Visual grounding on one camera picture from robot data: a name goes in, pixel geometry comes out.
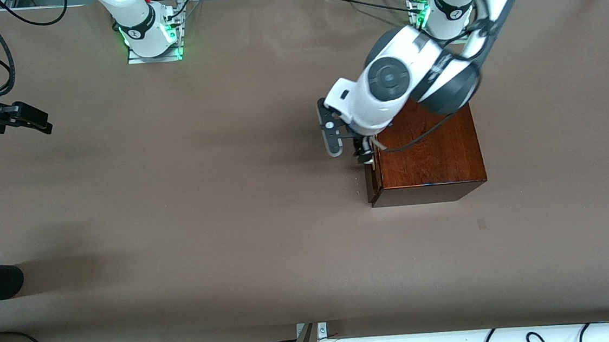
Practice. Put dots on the dark brown wooden cabinet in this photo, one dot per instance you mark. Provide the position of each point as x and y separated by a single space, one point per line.
428 156

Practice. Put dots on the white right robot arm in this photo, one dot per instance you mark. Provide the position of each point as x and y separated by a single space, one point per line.
134 16

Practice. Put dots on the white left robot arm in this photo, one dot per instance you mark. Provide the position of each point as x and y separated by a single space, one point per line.
386 105

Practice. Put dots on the aluminium corner bracket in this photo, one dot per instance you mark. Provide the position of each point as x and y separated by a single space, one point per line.
322 330

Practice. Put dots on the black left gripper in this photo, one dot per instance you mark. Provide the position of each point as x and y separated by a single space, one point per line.
360 145

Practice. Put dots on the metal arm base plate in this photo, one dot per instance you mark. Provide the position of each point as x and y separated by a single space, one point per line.
157 58
414 7

